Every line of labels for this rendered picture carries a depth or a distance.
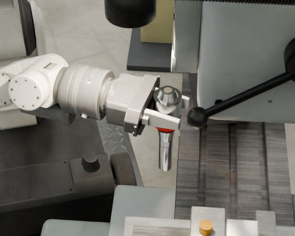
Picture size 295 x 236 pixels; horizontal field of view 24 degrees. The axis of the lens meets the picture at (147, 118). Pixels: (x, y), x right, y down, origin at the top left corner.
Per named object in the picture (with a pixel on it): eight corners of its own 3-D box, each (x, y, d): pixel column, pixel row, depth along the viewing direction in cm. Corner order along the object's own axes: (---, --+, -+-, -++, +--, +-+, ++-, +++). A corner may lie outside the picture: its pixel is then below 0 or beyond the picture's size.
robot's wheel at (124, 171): (110, 185, 208) (107, 139, 194) (126, 182, 209) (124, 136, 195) (123, 237, 194) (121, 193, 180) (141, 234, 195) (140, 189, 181)
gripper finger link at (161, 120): (180, 130, 113) (144, 121, 114) (180, 116, 110) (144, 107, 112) (177, 136, 112) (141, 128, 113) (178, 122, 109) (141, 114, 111)
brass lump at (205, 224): (198, 235, 116) (199, 229, 115) (199, 225, 117) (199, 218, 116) (211, 236, 116) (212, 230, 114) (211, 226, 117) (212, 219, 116)
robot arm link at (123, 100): (136, 110, 107) (66, 93, 110) (137, 152, 114) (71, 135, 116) (161, 62, 116) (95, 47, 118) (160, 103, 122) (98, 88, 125)
